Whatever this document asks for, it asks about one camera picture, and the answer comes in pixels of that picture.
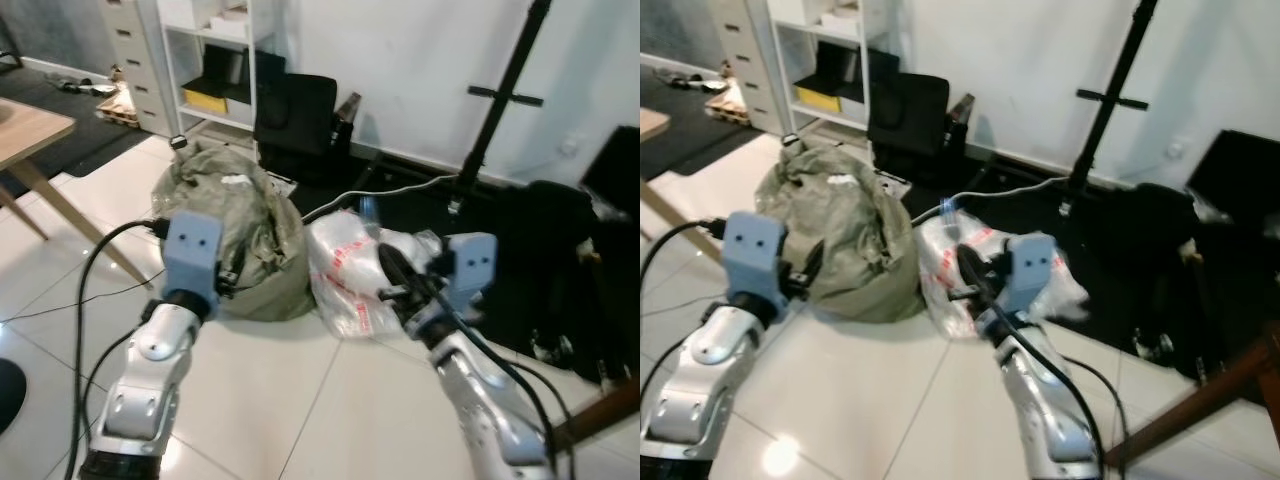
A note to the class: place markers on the white open shelf rack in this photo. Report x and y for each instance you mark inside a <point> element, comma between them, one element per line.
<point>835,116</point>
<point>225,116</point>

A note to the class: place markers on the olive green fabric bag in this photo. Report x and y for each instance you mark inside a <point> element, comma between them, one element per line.
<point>860,220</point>
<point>250,220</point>

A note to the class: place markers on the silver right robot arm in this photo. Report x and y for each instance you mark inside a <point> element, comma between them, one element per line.
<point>1050,400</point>
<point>490,400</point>

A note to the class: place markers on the black pole stand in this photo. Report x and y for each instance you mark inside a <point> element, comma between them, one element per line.
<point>506,97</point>
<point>1113,98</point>

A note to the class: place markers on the black box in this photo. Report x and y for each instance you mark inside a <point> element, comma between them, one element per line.
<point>845,72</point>
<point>235,72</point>

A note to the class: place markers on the yellow box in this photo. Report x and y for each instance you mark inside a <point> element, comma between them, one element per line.
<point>203,100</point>
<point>815,99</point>

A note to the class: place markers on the clear plastic bag red print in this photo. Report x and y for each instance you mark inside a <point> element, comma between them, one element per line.
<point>345,265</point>
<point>945,275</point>

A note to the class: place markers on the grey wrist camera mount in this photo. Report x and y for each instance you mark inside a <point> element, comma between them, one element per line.
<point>192,255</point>
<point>752,255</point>
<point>1030,270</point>
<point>468,270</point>

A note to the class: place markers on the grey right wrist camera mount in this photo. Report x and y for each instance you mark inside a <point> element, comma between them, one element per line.
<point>1030,270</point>
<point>468,270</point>

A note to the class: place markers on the black duffel bag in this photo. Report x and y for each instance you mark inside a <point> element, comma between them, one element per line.
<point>1160,270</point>
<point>545,260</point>

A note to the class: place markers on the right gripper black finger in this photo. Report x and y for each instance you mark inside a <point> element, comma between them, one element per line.
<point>393,270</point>
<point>970,270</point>

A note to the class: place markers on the dark brown wooden table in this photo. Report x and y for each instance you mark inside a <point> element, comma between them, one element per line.
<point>1200,400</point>
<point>610,405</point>

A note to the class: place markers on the small wooden pallet stack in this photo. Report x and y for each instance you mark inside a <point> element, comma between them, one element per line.
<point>725,100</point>
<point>118,105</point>

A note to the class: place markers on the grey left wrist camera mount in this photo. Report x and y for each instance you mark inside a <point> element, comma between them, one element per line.
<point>752,255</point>
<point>192,255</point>

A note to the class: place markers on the pale drawer cabinet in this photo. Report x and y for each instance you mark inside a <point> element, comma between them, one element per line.
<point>750,60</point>
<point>135,60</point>

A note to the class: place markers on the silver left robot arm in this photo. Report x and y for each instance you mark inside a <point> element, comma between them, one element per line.
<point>150,370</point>
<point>700,390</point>

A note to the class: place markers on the black hard case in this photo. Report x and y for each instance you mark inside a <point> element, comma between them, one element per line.
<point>615,170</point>
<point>1240,175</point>

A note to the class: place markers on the light wooden table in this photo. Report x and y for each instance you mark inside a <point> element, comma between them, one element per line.
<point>25,130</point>
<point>652,122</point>

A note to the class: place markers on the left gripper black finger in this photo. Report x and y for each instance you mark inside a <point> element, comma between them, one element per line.
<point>814,266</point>
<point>239,265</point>

